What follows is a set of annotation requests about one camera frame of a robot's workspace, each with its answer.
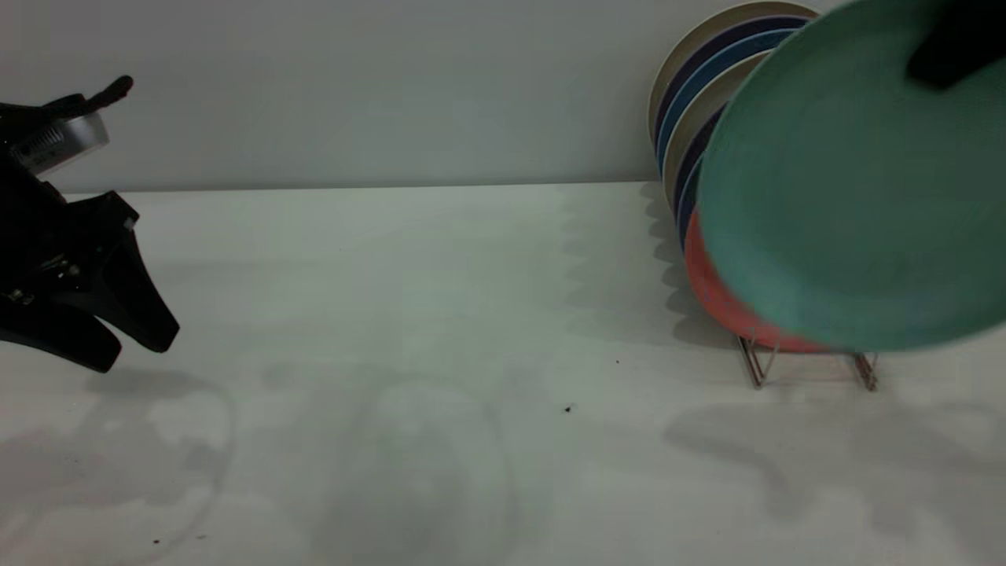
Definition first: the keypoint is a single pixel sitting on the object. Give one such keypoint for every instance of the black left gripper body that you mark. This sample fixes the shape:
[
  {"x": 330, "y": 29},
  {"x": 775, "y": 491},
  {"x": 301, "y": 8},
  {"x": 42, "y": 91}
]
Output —
[{"x": 39, "y": 251}]

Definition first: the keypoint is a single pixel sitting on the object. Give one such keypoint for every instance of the pink round plate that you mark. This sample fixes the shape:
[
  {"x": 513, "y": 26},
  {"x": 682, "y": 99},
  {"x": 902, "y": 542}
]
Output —
[{"x": 711, "y": 291}]

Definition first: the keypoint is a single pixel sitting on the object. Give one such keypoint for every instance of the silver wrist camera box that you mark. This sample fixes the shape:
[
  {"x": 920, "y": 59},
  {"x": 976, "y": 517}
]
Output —
[{"x": 59, "y": 141}]

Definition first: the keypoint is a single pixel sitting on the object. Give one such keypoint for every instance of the beige round plate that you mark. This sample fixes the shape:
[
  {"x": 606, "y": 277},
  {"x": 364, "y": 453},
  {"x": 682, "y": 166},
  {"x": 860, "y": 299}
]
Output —
[
  {"x": 703, "y": 102},
  {"x": 699, "y": 39}
]

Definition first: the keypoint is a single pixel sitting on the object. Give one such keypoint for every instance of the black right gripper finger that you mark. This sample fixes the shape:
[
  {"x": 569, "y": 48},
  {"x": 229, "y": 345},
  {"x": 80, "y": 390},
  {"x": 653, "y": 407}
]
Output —
[{"x": 963, "y": 39}]

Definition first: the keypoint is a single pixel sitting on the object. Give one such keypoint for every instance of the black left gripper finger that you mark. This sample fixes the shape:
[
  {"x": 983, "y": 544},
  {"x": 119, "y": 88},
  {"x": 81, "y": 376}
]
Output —
[
  {"x": 71, "y": 342},
  {"x": 137, "y": 306}
]

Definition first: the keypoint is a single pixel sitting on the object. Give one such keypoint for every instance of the blue round plate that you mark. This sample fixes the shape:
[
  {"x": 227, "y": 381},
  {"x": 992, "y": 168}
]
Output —
[
  {"x": 688, "y": 200},
  {"x": 707, "y": 71}
]

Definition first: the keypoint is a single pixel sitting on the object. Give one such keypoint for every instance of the dark purple round plate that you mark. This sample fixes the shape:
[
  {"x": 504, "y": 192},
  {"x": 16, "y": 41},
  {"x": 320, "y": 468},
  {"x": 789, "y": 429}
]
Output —
[
  {"x": 719, "y": 43},
  {"x": 695, "y": 149}
]

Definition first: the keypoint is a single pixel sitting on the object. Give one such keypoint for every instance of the green round plate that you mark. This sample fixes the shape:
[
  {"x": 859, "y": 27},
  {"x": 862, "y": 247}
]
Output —
[{"x": 849, "y": 204}]

